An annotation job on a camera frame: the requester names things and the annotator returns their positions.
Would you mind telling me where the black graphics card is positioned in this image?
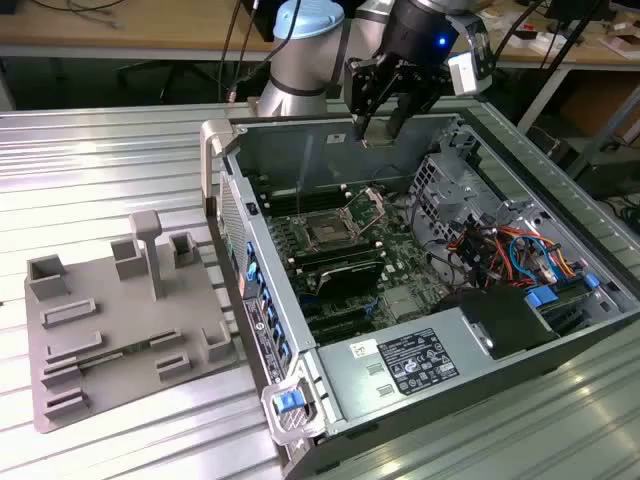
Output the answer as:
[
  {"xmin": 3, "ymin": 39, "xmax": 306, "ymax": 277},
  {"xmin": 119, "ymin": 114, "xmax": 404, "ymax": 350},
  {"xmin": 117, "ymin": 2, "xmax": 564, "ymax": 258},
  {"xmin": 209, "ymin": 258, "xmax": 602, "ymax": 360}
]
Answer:
[{"xmin": 314, "ymin": 258, "xmax": 387, "ymax": 301}]

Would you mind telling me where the black RAM slot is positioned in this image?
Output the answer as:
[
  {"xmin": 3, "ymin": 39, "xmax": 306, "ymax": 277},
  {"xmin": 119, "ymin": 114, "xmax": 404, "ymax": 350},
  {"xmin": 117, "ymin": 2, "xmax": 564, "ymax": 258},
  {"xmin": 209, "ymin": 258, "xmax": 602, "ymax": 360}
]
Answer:
[
  {"xmin": 260, "ymin": 183, "xmax": 349, "ymax": 200},
  {"xmin": 261, "ymin": 188, "xmax": 350, "ymax": 204},
  {"xmin": 264, "ymin": 197, "xmax": 352, "ymax": 213},
  {"xmin": 263, "ymin": 192, "xmax": 351, "ymax": 209}
]

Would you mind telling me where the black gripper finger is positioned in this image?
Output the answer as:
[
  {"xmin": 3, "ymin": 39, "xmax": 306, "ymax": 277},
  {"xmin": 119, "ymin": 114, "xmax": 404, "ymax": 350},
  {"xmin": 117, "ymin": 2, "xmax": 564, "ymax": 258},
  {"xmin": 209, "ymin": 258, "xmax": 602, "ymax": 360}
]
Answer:
[
  {"xmin": 388, "ymin": 63, "xmax": 442, "ymax": 139},
  {"xmin": 348, "ymin": 55, "xmax": 389, "ymax": 145}
]

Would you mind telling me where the open PC case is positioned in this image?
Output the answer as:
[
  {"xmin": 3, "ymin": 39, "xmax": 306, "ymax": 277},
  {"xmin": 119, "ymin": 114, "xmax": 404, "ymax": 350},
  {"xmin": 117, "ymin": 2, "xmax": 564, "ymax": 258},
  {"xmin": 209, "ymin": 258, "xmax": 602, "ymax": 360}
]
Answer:
[{"xmin": 199, "ymin": 104, "xmax": 640, "ymax": 480}]

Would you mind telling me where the blue disk carrier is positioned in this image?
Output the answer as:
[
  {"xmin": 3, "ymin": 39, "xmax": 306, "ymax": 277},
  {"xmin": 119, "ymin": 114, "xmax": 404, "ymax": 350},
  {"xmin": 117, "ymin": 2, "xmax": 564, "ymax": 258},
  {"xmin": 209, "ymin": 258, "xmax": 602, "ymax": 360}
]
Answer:
[{"xmin": 524, "ymin": 284, "xmax": 562, "ymax": 309}]

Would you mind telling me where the white box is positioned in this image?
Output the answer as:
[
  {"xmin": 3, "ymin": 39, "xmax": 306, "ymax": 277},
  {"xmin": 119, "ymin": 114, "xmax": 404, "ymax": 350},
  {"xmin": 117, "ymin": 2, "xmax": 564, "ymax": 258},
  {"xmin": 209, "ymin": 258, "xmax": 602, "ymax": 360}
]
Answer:
[{"xmin": 502, "ymin": 27, "xmax": 554, "ymax": 52}]

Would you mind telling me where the black power supply label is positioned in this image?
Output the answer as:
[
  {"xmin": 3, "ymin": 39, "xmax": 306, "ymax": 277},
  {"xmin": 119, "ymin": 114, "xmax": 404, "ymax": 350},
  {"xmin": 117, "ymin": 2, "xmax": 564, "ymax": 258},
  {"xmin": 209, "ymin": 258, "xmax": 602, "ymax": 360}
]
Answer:
[{"xmin": 375, "ymin": 327, "xmax": 460, "ymax": 397}]

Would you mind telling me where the brown tray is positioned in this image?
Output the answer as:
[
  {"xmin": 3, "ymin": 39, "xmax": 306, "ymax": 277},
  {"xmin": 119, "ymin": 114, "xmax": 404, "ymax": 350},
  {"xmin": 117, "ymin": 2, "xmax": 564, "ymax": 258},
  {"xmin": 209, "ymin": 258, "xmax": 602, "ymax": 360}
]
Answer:
[{"xmin": 599, "ymin": 33, "xmax": 640, "ymax": 57}]

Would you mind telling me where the blue case latch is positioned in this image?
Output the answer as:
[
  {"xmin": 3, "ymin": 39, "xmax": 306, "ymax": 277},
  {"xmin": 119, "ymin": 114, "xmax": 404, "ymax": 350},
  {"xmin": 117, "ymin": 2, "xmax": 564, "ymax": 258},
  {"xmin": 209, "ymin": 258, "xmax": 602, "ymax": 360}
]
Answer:
[{"xmin": 273, "ymin": 392, "xmax": 304, "ymax": 416}]

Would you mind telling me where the metal drive cage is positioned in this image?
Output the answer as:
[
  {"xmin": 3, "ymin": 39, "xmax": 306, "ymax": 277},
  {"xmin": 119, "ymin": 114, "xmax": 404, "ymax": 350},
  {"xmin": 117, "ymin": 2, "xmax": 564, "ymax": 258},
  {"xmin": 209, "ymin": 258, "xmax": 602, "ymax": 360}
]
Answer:
[{"xmin": 407, "ymin": 117, "xmax": 506, "ymax": 246}]

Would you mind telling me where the white sticker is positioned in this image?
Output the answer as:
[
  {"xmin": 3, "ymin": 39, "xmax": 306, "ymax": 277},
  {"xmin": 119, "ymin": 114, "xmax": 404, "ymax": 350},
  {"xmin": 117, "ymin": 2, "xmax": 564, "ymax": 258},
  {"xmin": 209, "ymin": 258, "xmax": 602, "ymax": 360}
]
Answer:
[{"xmin": 348, "ymin": 336, "xmax": 380, "ymax": 359}]

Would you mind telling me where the black box under desk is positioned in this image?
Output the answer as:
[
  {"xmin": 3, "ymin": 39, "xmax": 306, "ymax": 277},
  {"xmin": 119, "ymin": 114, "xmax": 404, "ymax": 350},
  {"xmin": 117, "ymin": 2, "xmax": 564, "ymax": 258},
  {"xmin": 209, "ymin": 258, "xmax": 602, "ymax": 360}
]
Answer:
[{"xmin": 574, "ymin": 149, "xmax": 640, "ymax": 199}]

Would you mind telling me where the green RAM stick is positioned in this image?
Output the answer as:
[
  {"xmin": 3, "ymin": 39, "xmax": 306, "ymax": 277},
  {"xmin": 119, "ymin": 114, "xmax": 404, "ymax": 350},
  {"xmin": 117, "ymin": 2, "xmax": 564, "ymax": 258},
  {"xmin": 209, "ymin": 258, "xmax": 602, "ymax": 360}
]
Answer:
[{"xmin": 77, "ymin": 340, "xmax": 154, "ymax": 370}]

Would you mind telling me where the silver chipset heatsink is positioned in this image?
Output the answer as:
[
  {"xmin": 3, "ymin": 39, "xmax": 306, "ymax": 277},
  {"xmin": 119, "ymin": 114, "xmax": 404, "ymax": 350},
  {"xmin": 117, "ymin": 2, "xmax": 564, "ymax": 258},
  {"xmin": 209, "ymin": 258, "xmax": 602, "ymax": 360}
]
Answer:
[{"xmin": 383, "ymin": 287, "xmax": 427, "ymax": 321}]

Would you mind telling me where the orange wire bundle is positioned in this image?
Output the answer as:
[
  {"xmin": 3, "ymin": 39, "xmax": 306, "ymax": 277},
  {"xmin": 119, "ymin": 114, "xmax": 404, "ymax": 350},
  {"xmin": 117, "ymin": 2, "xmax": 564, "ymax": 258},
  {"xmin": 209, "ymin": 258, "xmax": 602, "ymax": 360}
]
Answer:
[{"xmin": 547, "ymin": 242, "xmax": 587, "ymax": 282}]

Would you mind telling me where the black expansion slot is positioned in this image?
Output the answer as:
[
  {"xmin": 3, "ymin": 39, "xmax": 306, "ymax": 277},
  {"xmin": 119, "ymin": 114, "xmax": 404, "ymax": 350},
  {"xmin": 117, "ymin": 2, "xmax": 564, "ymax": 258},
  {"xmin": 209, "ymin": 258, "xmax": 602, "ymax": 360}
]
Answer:
[
  {"xmin": 302, "ymin": 302, "xmax": 374, "ymax": 324},
  {"xmin": 309, "ymin": 317, "xmax": 376, "ymax": 341}
]

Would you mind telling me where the CPU socket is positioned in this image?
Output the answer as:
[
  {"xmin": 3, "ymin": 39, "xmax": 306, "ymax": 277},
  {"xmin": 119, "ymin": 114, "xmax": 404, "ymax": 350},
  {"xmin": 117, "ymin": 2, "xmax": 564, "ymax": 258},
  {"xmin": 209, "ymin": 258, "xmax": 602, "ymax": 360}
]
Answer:
[{"xmin": 292, "ymin": 209, "xmax": 364, "ymax": 251}]

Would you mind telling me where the grey case handle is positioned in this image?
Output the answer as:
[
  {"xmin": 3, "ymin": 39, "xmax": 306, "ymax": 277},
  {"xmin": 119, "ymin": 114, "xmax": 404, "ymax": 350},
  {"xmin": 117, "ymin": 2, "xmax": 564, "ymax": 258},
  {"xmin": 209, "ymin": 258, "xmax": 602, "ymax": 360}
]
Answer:
[
  {"xmin": 260, "ymin": 378, "xmax": 324, "ymax": 446},
  {"xmin": 199, "ymin": 118, "xmax": 237, "ymax": 201}
]

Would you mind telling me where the wooden desk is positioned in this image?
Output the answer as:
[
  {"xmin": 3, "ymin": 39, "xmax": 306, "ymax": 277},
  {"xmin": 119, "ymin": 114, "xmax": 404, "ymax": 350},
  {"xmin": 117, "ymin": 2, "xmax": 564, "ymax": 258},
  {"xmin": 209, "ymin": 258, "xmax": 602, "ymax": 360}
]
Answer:
[{"xmin": 0, "ymin": 0, "xmax": 640, "ymax": 71}]

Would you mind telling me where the grey parts rack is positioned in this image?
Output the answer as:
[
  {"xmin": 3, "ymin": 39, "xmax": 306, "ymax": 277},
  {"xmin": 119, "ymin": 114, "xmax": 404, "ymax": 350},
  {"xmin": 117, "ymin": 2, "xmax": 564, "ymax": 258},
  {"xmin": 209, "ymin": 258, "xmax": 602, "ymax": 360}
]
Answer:
[{"xmin": 23, "ymin": 209, "xmax": 240, "ymax": 435}]

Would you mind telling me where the blue wire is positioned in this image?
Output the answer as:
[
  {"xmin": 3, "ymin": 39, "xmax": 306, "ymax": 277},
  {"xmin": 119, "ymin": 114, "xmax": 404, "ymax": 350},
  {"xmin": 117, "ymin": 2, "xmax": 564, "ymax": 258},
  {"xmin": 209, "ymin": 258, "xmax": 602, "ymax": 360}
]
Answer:
[{"xmin": 508, "ymin": 233, "xmax": 559, "ymax": 282}]

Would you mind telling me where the grey power supply unit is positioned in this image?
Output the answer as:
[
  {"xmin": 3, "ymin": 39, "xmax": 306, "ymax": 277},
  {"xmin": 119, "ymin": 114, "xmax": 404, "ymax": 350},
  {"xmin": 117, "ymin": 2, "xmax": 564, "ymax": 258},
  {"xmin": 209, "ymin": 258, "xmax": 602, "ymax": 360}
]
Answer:
[{"xmin": 315, "ymin": 305, "xmax": 501, "ymax": 422}]

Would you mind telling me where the green motherboard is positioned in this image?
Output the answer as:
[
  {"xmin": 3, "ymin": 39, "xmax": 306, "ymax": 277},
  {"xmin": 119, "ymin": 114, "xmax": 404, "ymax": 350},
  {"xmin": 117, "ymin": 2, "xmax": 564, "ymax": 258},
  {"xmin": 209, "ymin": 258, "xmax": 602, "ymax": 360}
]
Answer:
[{"xmin": 259, "ymin": 184, "xmax": 476, "ymax": 346}]

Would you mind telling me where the black air duct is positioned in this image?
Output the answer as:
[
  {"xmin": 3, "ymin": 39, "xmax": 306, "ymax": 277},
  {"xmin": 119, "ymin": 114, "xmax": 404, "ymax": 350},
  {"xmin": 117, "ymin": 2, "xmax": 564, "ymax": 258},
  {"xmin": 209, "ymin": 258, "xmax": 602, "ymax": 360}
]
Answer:
[{"xmin": 432, "ymin": 287, "xmax": 562, "ymax": 362}]

